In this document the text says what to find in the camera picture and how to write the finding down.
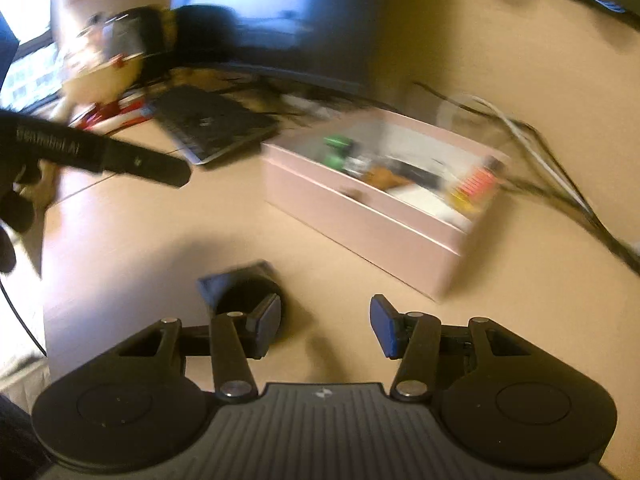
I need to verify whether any green purple toy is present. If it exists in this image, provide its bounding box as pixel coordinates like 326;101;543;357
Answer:
320;135;373;176

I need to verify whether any pink cardboard box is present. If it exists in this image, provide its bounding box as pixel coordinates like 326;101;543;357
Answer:
261;110;511;301

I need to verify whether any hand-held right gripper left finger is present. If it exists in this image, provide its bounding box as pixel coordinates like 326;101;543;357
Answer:
116;292;282;403

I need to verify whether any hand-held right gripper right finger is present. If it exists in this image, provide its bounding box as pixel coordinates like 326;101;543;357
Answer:
369;294;531;403

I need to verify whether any black cable bundle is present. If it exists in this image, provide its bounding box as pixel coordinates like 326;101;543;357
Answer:
415;80;640;281

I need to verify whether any dark computer monitor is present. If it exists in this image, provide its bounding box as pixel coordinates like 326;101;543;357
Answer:
170;0;386;96

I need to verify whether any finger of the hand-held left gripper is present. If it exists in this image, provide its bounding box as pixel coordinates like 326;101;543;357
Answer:
101;138;192;189

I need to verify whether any black keyboard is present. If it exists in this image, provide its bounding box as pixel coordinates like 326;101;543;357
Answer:
150;85;281;166

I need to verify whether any white cable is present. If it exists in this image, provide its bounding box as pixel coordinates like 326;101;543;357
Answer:
477;100;598;216

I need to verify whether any red lighter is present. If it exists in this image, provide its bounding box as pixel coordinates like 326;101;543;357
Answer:
447;157;503;216

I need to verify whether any dark round object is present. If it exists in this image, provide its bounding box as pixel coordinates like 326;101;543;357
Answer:
197;259;288;341

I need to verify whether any orange animal figurine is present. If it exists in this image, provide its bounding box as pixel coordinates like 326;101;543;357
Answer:
362;167;408;193

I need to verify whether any person's left hand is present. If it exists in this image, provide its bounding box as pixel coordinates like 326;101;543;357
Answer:
0;160;44;274

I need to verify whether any bright screen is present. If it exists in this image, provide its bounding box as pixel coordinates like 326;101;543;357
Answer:
0;10;66;113

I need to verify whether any beige plush toy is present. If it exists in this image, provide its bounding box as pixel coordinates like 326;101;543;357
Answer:
52;7;151;121

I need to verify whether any black gripper cord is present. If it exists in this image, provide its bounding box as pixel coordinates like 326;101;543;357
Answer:
0;275;47;357

